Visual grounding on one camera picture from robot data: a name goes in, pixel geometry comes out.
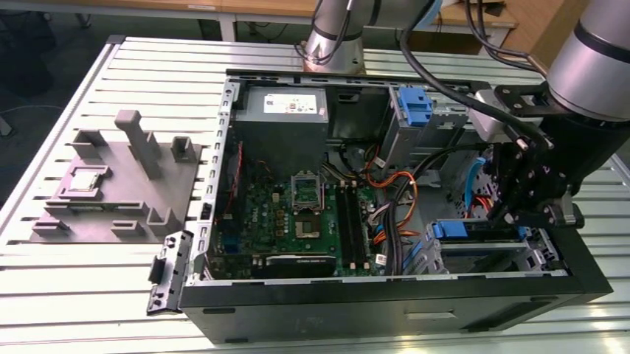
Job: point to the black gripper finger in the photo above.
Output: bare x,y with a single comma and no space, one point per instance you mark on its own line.
517,177
546,215

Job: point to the hard disk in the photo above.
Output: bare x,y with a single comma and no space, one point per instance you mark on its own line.
453,228

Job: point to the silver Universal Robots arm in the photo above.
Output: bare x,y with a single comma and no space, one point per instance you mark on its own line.
590,81

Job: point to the metal disk bay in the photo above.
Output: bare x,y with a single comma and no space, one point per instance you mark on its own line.
482,246

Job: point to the metal optical drive cage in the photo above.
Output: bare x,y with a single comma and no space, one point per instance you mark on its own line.
418,144

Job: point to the blue drive cage latch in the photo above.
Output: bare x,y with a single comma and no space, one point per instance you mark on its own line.
416,107

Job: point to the brown wooden cabinet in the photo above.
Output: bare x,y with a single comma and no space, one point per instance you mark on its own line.
541,29

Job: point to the black RAM slot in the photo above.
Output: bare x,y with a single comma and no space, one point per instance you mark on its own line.
347,225
361,225

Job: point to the CPU socket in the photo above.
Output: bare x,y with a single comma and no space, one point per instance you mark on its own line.
309,228

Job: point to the black open PC case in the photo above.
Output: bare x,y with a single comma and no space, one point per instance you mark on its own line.
345,313

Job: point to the grey power supply unit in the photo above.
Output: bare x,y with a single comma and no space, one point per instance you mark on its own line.
281,140

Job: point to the black graphics card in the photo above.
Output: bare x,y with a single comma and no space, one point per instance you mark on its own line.
301,263

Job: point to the green motherboard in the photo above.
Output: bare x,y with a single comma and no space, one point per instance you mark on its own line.
266,221

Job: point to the hinged metal card retainer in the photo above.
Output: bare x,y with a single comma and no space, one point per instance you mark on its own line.
170,273

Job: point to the grey parts rack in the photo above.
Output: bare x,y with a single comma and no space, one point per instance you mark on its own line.
129,191

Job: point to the green RAM stick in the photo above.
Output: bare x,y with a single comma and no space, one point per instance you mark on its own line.
94,208

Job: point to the silver CPU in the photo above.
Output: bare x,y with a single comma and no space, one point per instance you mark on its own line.
84,181

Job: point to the black office chair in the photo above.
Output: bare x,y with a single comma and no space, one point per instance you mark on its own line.
24,55

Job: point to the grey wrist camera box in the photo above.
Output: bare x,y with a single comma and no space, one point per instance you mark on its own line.
485,127

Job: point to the wooden desk white frame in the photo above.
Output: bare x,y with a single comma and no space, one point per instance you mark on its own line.
456,16

